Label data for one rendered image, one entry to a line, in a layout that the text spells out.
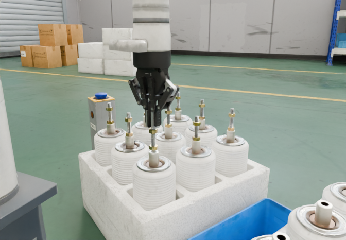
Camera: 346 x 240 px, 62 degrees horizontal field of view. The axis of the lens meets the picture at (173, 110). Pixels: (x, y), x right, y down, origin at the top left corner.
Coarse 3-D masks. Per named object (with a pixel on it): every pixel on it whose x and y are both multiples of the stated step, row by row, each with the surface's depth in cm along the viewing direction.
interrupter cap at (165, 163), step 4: (148, 156) 66; (160, 156) 66; (140, 160) 64; (144, 160) 64; (148, 160) 64; (160, 160) 64; (164, 160) 64; (168, 160) 64; (136, 164) 62; (140, 164) 62; (144, 164) 62; (148, 164) 63; (160, 164) 63; (164, 164) 62; (168, 164) 62; (140, 168) 60; (144, 168) 60; (148, 168) 60; (152, 168) 60; (156, 168) 60; (160, 168) 60; (164, 168) 60; (148, 172) 59; (152, 172) 59; (156, 172) 59
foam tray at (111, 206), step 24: (96, 168) 76; (264, 168) 76; (96, 192) 76; (120, 192) 65; (216, 192) 65; (240, 192) 71; (264, 192) 77; (96, 216) 79; (120, 216) 63; (144, 216) 57; (168, 216) 58; (192, 216) 62; (216, 216) 67
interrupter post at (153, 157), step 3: (150, 150) 63; (156, 150) 63; (150, 153) 61; (153, 153) 61; (156, 153) 61; (150, 156) 61; (153, 156) 61; (156, 156) 61; (150, 159) 62; (153, 159) 61; (156, 159) 62; (150, 162) 62; (153, 162) 62; (156, 162) 62; (150, 165) 62; (153, 165) 62; (156, 165) 62
